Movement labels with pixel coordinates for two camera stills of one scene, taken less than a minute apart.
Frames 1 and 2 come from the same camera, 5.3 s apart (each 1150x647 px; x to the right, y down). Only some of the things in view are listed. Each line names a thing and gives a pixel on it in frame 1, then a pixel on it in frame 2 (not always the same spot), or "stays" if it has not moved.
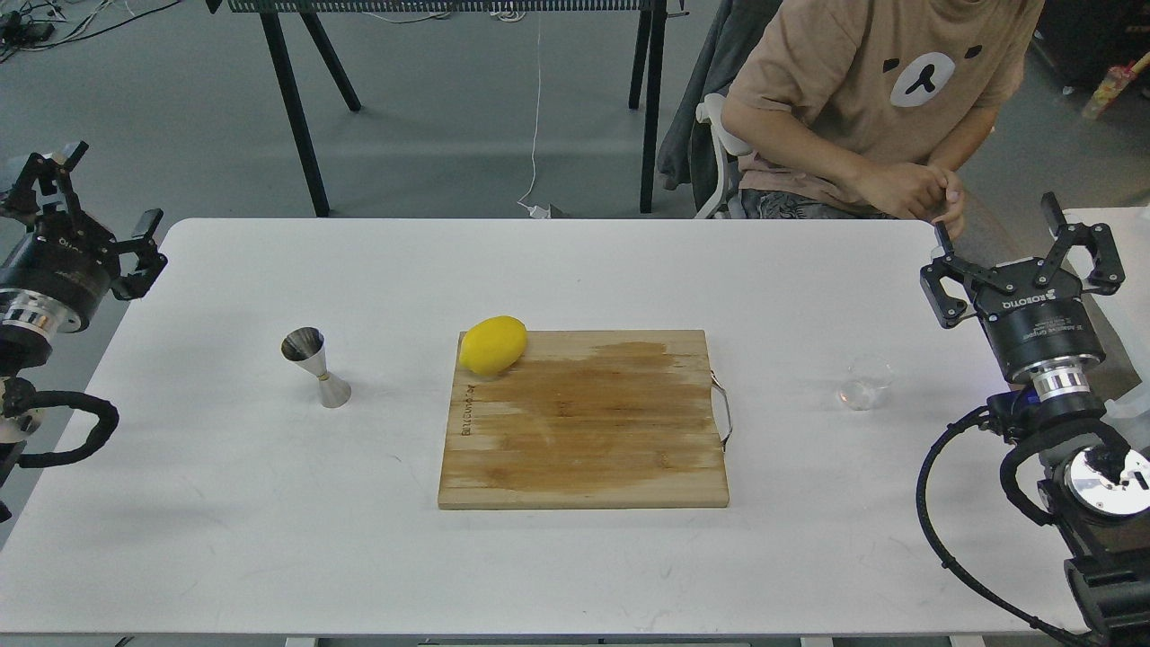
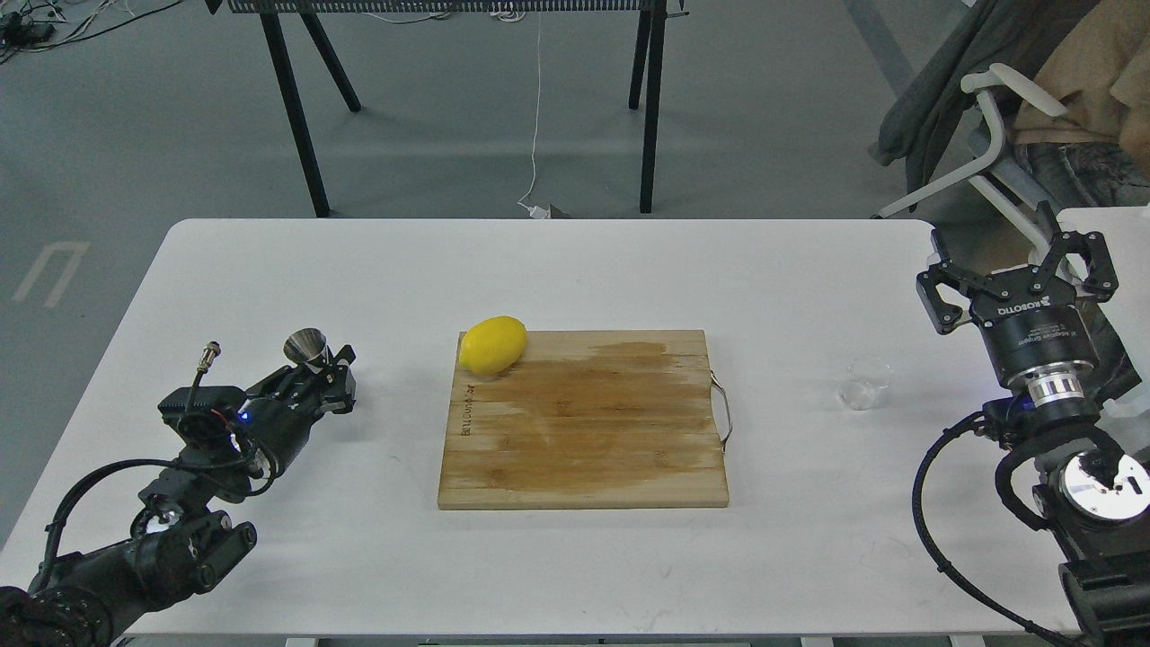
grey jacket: x=687 y=153 -> x=927 y=107
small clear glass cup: x=865 y=381 stays
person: x=869 y=110 -> x=1097 y=155
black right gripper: x=1032 y=313 stays
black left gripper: x=64 y=269 -> x=278 y=412
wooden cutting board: x=623 y=419 stays
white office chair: x=710 y=110 -> x=1011 y=190
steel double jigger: x=306 y=345 stays
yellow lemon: x=493 y=344 stays
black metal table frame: x=650 y=17 stays
